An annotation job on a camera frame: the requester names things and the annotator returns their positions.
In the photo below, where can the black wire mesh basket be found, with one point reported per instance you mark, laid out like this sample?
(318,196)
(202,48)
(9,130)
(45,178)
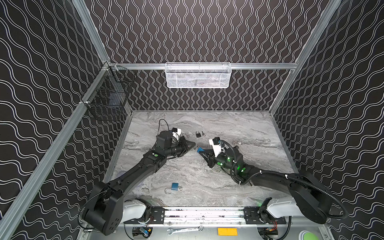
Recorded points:
(110,100)

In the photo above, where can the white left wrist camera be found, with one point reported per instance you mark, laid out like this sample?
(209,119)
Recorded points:
(176,133)

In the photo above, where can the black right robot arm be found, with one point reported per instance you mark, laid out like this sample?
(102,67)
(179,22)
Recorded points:
(306,195)

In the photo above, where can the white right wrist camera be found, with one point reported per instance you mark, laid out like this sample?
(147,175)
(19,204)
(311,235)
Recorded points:
(218,146)

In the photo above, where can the silver open-end wrench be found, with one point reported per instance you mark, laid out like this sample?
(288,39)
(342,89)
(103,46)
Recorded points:
(172,231)

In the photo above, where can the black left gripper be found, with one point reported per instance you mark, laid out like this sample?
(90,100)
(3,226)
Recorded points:
(183,144)

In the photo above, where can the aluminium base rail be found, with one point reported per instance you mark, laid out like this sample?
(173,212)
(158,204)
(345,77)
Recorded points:
(136,213)

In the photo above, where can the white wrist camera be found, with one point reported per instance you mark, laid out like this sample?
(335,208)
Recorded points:
(176,133)
(218,146)

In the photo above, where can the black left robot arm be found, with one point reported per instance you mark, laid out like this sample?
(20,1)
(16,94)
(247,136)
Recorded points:
(105,209)

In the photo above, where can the yellow label plate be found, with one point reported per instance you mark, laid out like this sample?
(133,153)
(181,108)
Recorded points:
(227,232)

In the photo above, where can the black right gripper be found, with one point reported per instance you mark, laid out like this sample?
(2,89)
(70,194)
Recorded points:
(210,157)

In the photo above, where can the green round button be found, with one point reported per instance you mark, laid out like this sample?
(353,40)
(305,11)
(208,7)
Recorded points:
(306,235)

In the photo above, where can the white wire mesh basket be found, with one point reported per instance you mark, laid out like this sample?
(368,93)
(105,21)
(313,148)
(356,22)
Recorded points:
(194,75)

